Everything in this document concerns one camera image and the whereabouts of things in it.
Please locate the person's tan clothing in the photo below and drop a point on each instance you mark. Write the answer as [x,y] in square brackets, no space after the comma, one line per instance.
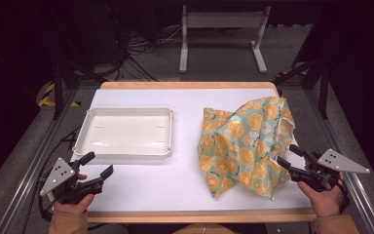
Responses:
[204,229]

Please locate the yellow black hazard tape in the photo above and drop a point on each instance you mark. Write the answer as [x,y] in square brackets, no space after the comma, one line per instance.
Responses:
[45,102]

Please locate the orange slice print cloth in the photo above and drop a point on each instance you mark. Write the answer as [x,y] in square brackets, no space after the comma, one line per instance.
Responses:
[240,146]

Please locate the white plastic tray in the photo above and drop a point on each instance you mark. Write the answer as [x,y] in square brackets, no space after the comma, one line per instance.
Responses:
[126,133]

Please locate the person's right hand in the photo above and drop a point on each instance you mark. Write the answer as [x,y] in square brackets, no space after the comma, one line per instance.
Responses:
[324,201]

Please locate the black tripod stand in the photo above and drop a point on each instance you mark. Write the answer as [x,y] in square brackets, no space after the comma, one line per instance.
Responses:
[323,91]
[57,87]

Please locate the white metal stand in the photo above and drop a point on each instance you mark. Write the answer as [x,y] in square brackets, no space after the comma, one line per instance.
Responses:
[224,20]

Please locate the white table mat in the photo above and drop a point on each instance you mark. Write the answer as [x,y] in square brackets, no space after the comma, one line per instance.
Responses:
[181,182]

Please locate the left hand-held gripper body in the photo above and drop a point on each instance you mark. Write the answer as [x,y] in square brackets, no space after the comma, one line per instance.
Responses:
[58,177]

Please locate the person's left hand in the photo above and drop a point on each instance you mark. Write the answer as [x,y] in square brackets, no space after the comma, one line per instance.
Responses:
[74,206]

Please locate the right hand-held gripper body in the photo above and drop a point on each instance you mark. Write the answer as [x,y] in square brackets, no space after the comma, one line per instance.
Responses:
[337,162]

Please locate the aluminium frame rail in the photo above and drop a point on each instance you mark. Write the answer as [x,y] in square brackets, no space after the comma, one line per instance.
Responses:
[354,182]
[29,172]

